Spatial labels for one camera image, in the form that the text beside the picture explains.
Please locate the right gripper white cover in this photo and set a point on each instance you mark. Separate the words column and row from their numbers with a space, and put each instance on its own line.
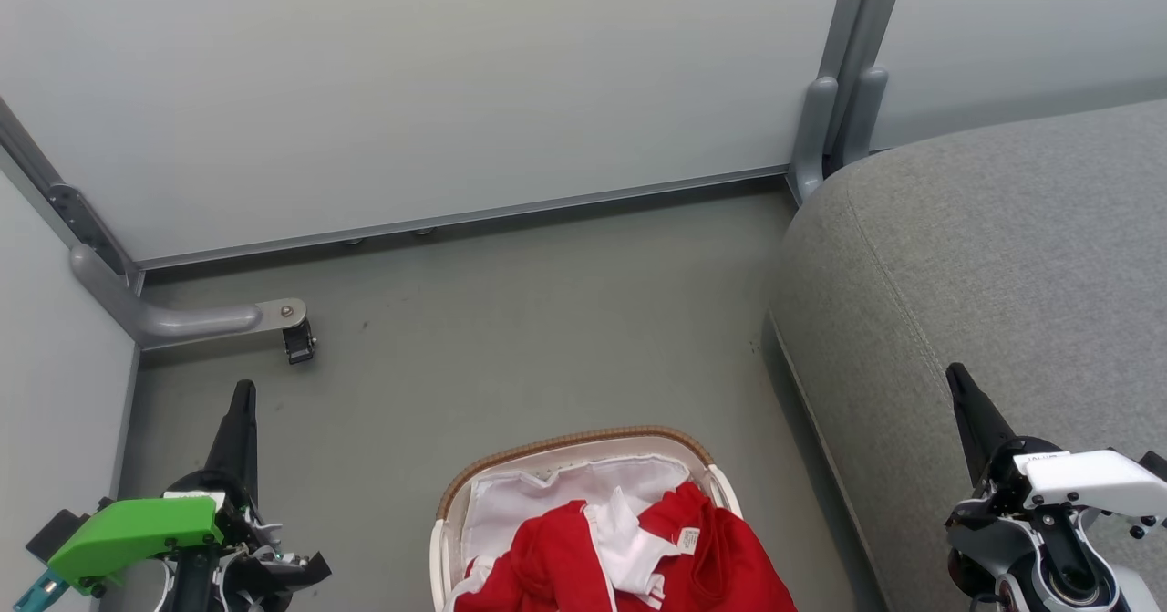
column 1094, row 480

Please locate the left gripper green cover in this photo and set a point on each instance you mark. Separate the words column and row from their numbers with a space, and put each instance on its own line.
column 137, row 530

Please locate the red Bulls basketball jersey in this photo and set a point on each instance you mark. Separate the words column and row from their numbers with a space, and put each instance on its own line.
column 538, row 566

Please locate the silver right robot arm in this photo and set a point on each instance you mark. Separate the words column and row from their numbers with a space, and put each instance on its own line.
column 971, row 530

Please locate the grey fabric sofa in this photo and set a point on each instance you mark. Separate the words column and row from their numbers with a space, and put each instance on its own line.
column 1003, row 256

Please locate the black caster wheel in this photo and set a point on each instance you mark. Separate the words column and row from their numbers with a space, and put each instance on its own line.
column 299, row 343

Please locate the grey partition foot bar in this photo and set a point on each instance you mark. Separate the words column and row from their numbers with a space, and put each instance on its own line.
column 182, row 320

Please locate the white laundry basket brown rim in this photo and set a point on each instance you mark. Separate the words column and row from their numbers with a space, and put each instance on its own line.
column 440, row 566

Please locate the white fabric basket liner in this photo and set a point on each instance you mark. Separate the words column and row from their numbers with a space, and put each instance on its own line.
column 520, row 512

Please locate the grey partition corner post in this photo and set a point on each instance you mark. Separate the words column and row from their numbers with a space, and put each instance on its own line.
column 82, row 220

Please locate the grey partition bottom rail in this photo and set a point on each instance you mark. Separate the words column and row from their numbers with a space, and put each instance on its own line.
column 456, row 218

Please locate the grey partition post with braces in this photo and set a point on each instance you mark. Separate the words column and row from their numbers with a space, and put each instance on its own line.
column 852, row 65

